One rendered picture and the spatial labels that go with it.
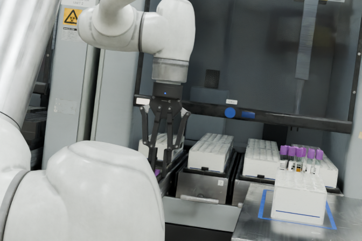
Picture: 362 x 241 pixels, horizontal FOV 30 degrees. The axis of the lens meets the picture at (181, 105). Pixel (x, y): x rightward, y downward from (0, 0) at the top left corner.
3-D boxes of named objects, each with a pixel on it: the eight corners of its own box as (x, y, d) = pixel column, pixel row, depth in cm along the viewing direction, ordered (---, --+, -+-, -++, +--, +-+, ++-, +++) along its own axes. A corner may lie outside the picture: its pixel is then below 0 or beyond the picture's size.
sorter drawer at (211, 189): (197, 165, 250) (201, 141, 250) (235, 170, 249) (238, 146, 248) (172, 200, 178) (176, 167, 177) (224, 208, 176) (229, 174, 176)
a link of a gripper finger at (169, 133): (168, 105, 172) (173, 105, 172) (168, 149, 172) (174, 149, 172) (166, 106, 168) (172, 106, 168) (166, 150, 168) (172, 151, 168)
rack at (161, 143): (152, 150, 223) (155, 132, 223) (182, 155, 222) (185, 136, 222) (136, 161, 194) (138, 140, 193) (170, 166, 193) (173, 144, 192)
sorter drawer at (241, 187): (239, 171, 248) (242, 147, 248) (276, 176, 247) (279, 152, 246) (230, 208, 176) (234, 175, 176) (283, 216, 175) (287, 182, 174)
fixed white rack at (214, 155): (196, 159, 215) (199, 140, 214) (228, 163, 214) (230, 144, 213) (186, 172, 185) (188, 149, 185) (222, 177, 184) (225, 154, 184)
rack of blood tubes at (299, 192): (273, 192, 159) (277, 166, 159) (316, 198, 158) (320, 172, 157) (270, 217, 130) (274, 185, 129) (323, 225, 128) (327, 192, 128)
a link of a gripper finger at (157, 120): (163, 105, 168) (157, 104, 168) (152, 149, 169) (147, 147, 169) (165, 105, 172) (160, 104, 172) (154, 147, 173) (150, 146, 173)
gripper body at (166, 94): (186, 84, 173) (182, 120, 173) (154, 80, 174) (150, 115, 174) (183, 84, 166) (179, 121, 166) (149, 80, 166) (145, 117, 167)
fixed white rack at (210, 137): (204, 149, 246) (206, 132, 246) (231, 153, 245) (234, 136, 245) (196, 158, 217) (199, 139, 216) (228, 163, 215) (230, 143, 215)
